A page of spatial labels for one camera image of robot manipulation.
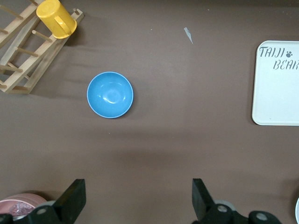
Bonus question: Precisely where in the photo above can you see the cream bear print tray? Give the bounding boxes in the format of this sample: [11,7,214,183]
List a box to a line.
[251,40,299,126]

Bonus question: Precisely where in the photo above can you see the white round plate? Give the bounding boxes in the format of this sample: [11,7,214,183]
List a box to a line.
[294,197,299,224]

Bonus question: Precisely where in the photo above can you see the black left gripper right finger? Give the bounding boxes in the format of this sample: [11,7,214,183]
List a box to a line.
[192,178,288,224]

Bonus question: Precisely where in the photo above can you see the grey tape scrap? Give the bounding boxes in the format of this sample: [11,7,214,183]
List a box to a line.
[184,27,194,44]

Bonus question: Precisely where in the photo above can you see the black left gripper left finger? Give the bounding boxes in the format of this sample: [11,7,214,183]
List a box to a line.
[0,179,86,224]

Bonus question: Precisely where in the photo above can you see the pink bowl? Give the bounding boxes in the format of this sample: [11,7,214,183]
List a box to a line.
[0,193,49,222]

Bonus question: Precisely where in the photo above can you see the blue bowl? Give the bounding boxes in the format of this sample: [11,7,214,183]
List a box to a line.
[86,71,134,119]

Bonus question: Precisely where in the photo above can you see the yellow plastic mug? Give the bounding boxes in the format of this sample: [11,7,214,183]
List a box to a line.
[36,0,78,40]

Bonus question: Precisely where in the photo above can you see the wooden peg mug rack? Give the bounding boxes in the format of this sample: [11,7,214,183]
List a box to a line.
[0,0,85,95]

